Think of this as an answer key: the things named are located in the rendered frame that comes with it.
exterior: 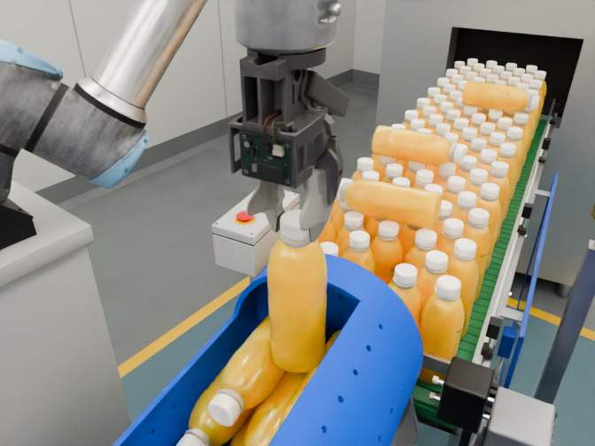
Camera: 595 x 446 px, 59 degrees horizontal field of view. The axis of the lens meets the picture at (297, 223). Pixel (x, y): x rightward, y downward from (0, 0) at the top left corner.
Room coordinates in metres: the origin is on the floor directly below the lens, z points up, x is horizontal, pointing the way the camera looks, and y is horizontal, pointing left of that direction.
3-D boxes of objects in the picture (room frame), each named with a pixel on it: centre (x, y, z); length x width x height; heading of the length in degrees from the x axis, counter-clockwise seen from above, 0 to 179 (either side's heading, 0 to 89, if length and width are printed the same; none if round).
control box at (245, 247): (0.96, 0.08, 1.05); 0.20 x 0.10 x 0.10; 153
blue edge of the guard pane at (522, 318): (1.09, -0.59, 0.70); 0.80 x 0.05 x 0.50; 153
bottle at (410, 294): (0.73, -0.19, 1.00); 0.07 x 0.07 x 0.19
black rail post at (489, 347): (0.74, -0.38, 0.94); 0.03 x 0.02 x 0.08; 153
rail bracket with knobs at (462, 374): (0.59, -0.28, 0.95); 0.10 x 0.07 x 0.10; 63
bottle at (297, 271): (0.50, 0.00, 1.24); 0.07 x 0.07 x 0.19
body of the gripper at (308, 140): (0.48, 0.01, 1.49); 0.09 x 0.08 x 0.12; 153
